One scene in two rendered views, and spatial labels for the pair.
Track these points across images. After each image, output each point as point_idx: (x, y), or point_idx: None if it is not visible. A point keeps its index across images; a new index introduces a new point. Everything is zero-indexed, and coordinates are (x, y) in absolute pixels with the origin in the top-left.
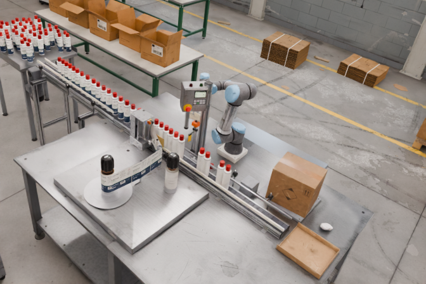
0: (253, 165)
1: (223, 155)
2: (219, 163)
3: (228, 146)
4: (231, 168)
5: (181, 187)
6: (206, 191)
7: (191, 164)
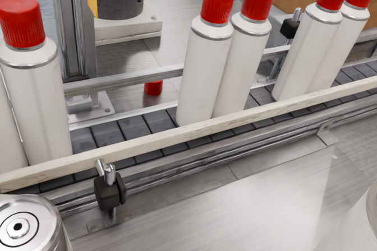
0: (188, 12)
1: (114, 38)
2: (145, 63)
3: None
4: (183, 50)
5: (301, 245)
6: (327, 147)
7: (133, 133)
